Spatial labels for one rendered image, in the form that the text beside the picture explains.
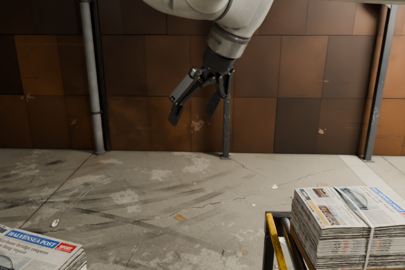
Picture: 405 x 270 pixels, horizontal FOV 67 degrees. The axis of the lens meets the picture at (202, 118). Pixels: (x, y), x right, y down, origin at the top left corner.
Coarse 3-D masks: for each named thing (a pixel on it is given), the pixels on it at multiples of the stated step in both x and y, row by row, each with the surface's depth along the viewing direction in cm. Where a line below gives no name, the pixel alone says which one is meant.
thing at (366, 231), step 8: (336, 192) 131; (344, 192) 131; (344, 200) 125; (352, 200) 125; (352, 208) 120; (360, 208) 120; (360, 216) 114; (368, 216) 114; (368, 224) 110; (376, 224) 110; (368, 232) 109; (376, 232) 110; (368, 240) 110; (376, 240) 110; (360, 248) 111; (360, 256) 111; (360, 264) 112; (368, 264) 113
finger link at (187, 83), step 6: (192, 66) 70; (198, 72) 69; (186, 78) 71; (192, 78) 70; (180, 84) 71; (186, 84) 70; (192, 84) 71; (174, 90) 72; (180, 90) 71; (186, 90) 71; (174, 96) 71; (180, 96) 71; (174, 102) 71
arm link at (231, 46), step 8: (216, 24) 66; (216, 32) 66; (224, 32) 64; (208, 40) 68; (216, 40) 66; (224, 40) 65; (232, 40) 65; (240, 40) 65; (248, 40) 67; (216, 48) 67; (224, 48) 66; (232, 48) 66; (240, 48) 67; (224, 56) 67; (232, 56) 67; (240, 56) 70
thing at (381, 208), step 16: (352, 192) 131; (368, 192) 130; (368, 208) 119; (384, 208) 119; (400, 208) 119; (384, 224) 109; (400, 224) 109; (384, 240) 110; (400, 240) 111; (384, 256) 112; (400, 256) 112
